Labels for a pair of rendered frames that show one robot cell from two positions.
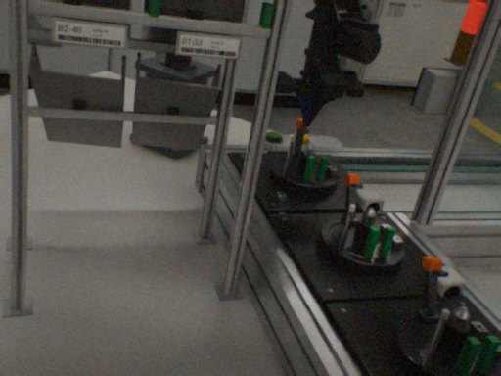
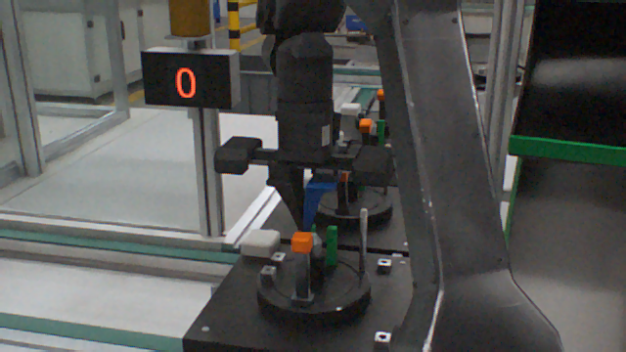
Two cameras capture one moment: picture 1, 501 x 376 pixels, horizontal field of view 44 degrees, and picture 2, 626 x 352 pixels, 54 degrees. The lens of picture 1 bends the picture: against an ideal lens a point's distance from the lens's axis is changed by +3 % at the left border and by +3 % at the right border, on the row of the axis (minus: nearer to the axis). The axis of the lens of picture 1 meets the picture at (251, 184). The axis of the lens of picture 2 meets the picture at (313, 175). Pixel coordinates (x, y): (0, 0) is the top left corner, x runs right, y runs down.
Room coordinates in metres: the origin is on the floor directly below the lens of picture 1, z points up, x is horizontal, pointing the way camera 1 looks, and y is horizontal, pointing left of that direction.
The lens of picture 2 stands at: (1.65, 0.28, 1.37)
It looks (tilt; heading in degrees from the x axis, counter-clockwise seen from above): 21 degrees down; 216
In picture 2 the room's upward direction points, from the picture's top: straight up
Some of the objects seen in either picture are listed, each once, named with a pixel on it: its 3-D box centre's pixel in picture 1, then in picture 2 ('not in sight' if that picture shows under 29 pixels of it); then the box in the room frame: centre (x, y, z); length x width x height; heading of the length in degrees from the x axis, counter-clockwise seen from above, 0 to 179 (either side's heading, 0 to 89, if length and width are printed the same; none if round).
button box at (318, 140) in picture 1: (297, 151); not in sight; (1.35, -0.09, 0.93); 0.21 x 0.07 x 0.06; 113
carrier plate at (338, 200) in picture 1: (301, 182); (313, 299); (1.12, -0.10, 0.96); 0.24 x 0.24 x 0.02; 23
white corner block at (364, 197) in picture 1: (367, 203); (260, 248); (1.07, -0.23, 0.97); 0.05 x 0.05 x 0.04; 23
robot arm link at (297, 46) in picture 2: (327, 29); (304, 62); (1.16, -0.08, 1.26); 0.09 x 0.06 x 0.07; 49
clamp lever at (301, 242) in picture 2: (300, 138); (304, 261); (1.16, -0.08, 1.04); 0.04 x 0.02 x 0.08; 23
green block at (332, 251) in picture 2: (308, 168); (332, 245); (1.07, -0.10, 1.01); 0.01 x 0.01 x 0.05; 23
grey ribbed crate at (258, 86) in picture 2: not in sight; (281, 89); (-0.53, -1.46, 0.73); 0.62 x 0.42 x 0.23; 113
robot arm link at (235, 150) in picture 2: (318, 70); (304, 134); (1.16, -0.08, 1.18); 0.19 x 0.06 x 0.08; 113
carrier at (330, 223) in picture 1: (366, 228); (349, 185); (0.88, -0.20, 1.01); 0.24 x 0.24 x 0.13; 23
